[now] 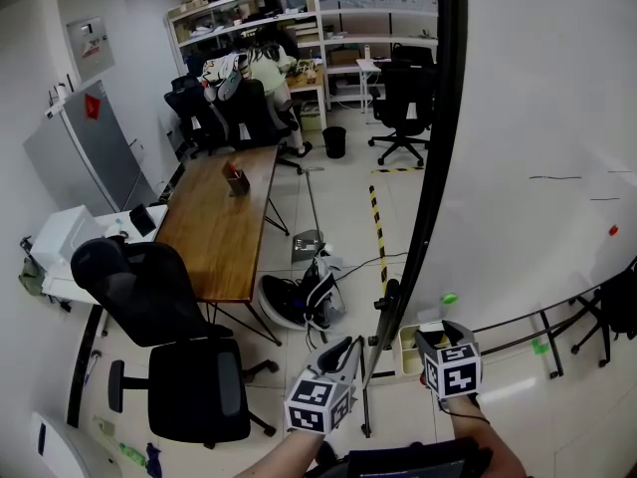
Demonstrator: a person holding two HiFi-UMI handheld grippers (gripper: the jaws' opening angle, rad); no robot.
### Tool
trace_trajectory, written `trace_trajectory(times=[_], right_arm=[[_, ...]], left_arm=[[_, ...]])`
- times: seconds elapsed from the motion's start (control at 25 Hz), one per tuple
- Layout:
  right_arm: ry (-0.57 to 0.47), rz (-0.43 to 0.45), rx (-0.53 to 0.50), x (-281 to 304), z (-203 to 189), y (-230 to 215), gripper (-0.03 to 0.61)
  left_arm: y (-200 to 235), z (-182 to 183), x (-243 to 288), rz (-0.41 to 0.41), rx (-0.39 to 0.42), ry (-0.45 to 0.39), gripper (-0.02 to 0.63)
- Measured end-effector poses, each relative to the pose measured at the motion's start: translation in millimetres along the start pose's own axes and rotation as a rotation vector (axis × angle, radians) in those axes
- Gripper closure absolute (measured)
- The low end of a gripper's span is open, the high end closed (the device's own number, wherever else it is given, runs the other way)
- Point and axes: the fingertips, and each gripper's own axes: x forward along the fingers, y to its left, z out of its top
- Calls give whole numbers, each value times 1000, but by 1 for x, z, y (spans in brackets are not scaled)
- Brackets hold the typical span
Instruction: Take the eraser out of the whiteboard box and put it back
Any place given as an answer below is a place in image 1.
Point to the black chair behind whiteboard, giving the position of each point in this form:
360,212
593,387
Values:
609,311

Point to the small black box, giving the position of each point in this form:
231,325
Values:
142,219

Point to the green magnet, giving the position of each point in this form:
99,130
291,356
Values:
450,298

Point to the dark pen holder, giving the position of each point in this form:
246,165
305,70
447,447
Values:
236,179

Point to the black mesh office chair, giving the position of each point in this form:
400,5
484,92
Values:
164,331

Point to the black grey backpack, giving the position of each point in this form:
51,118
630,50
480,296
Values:
321,294

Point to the large whiteboard with black frame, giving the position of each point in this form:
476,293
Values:
537,132

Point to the white helmet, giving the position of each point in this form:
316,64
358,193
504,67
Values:
278,302

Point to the white patterned jacket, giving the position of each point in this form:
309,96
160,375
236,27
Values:
221,70

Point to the white printer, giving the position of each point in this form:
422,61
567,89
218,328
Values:
62,234

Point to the green floor tape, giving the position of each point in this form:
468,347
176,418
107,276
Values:
539,347

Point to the small white side table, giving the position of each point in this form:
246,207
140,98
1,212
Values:
368,70

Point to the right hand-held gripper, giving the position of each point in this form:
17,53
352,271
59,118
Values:
452,370

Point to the cardboard box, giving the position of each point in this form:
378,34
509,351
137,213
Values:
343,56

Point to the grey wall panel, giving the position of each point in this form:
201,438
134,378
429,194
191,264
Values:
90,48

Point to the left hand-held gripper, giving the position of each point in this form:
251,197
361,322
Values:
313,401

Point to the person's left forearm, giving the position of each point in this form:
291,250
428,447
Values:
278,455

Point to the black whiteboard stand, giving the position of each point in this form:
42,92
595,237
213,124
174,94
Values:
383,336

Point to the white low table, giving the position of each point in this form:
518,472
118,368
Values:
99,257

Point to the person's right forearm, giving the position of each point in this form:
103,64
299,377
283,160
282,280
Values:
485,441

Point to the small wooden table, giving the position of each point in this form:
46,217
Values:
308,85

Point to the wooden desk with black legs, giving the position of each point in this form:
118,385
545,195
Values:
219,227

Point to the red magnet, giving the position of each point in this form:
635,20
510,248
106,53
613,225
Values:
613,230

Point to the cream whiteboard box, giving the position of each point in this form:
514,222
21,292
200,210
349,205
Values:
410,351

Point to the white shelving unit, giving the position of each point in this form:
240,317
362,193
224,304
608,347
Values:
308,28

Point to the metal floor stand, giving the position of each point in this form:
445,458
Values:
307,237

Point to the green bag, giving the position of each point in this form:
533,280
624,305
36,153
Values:
31,277

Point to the person's dark clothing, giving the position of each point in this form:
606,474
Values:
413,461

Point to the grey refrigerator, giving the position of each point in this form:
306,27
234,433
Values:
84,152

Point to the black waste bin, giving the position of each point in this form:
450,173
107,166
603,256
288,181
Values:
334,142

